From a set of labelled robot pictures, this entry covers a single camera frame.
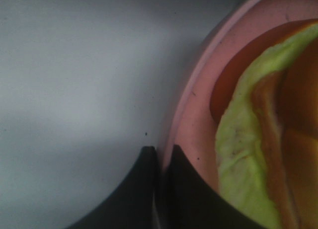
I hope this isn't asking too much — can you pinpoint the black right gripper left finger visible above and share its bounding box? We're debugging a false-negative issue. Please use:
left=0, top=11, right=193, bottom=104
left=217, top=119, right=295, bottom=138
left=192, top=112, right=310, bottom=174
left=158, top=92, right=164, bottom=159
left=68, top=146, right=157, bottom=229

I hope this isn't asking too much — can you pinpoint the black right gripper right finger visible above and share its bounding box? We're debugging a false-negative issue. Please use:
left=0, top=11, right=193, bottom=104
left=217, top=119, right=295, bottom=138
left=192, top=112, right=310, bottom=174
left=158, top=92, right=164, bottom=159
left=162, top=145, right=262, bottom=229

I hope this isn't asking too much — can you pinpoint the white bread sandwich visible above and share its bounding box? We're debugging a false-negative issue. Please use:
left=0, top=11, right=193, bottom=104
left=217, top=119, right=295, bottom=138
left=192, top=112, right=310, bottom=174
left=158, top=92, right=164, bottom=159
left=210, top=19, right=318, bottom=229

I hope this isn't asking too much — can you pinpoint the pink round plate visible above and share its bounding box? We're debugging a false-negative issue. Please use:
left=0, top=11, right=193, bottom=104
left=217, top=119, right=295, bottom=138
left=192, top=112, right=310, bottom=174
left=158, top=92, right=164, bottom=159
left=158, top=0, right=318, bottom=190

